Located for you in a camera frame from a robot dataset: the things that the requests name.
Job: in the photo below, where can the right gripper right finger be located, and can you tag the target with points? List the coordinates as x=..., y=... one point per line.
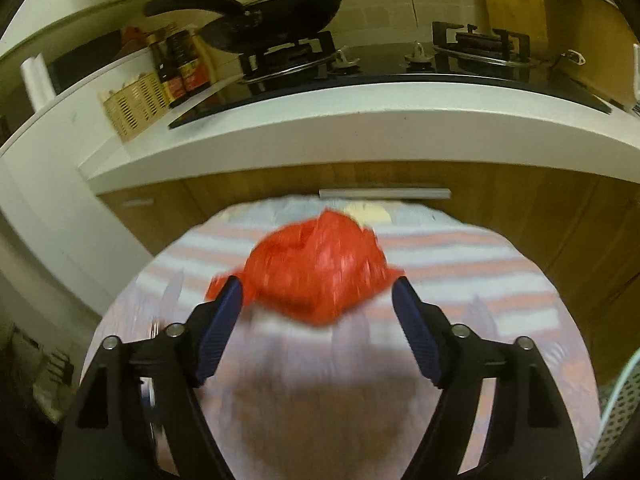
x=500, y=414

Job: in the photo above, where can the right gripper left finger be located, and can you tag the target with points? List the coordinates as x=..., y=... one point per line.
x=106, y=434

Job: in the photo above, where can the red plastic bag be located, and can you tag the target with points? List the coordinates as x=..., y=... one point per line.
x=313, y=271

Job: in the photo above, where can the light blue trash basket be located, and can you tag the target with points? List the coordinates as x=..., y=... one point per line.
x=619, y=400

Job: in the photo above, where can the pink patterned tablecloth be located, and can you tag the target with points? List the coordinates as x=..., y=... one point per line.
x=347, y=401

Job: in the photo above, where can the beige slotted basket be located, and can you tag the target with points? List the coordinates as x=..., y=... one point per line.
x=136, y=106

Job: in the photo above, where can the dark sauce bottle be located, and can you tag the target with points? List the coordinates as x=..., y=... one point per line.
x=167, y=73
x=192, y=69

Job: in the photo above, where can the brown rice cooker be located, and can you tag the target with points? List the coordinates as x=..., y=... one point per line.
x=591, y=41

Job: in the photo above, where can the black gas stove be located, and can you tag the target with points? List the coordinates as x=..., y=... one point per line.
x=457, y=53

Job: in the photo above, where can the black frying pan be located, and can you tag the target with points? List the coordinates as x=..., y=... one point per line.
x=247, y=27

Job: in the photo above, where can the far left cabinet handle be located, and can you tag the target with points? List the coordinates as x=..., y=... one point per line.
x=137, y=202

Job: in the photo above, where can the left cabinet door handle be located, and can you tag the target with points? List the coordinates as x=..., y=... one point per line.
x=386, y=193

